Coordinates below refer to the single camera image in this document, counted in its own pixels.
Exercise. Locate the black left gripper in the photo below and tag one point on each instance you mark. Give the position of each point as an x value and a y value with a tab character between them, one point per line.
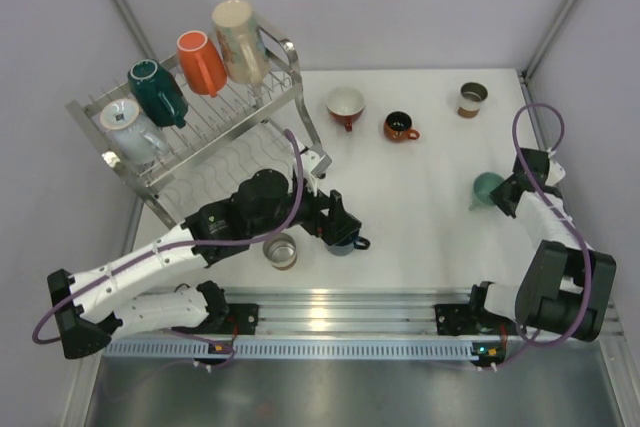
344	224

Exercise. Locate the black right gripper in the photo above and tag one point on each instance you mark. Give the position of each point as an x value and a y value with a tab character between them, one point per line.
498	195

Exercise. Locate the mint green cup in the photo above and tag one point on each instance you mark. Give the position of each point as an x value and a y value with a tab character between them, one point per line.
482	188

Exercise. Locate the orange black round mug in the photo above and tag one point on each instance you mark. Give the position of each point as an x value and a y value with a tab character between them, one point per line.
398	127

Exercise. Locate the red cup white interior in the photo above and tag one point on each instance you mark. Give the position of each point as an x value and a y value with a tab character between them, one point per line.
345	105

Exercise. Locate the tall beige floral mug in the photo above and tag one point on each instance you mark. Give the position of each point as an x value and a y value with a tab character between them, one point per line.
244	54

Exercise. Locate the dark green mug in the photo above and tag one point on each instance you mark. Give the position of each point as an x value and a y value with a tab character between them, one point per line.
158	94

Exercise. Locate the light blue mug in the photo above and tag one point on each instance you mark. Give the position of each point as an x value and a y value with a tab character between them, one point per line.
138	138

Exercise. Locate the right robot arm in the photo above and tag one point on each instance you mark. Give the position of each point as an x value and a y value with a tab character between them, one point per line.
567	285

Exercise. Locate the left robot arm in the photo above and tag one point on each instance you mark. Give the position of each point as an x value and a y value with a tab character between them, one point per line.
262	207

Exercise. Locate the stainless steel dish rack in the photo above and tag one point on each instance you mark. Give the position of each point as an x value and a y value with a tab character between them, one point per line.
226	140

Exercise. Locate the dark blue speckled mug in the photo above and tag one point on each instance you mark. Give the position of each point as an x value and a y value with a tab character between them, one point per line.
350	244

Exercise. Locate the steel tumbler cork base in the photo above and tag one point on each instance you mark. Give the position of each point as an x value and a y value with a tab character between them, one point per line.
280	251

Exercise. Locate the small tumbler cork band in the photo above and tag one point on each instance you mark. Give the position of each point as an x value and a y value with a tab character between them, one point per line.
472	96

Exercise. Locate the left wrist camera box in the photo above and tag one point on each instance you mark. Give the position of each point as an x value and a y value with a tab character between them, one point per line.
315	161

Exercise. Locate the aluminium mounting rail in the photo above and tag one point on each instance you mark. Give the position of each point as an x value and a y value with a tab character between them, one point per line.
350	309

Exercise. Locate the slotted cable duct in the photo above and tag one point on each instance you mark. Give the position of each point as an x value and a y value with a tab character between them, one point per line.
437	350

